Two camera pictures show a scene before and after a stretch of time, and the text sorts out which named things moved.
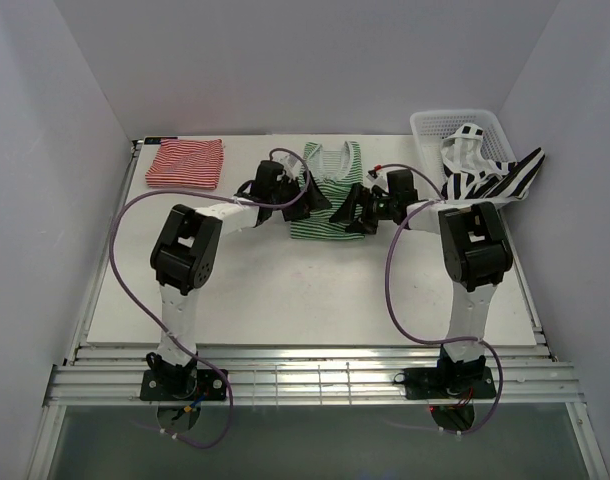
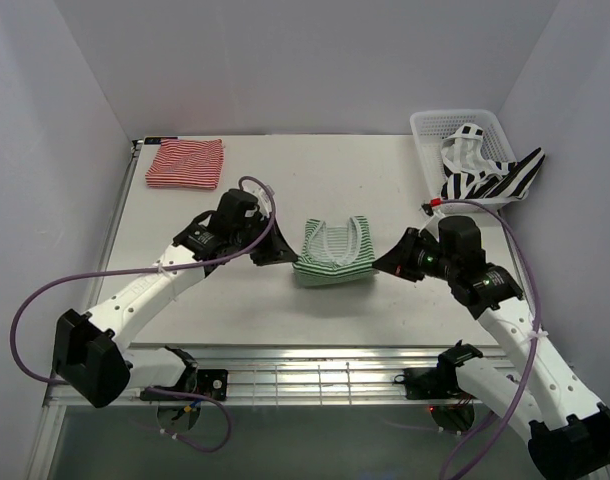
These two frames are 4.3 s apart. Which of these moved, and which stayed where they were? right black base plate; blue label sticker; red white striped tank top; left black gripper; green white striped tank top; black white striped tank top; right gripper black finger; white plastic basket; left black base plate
Moved: right gripper black finger; left black gripper; green white striped tank top
Stayed: red white striped tank top; white plastic basket; right black base plate; black white striped tank top; left black base plate; blue label sticker
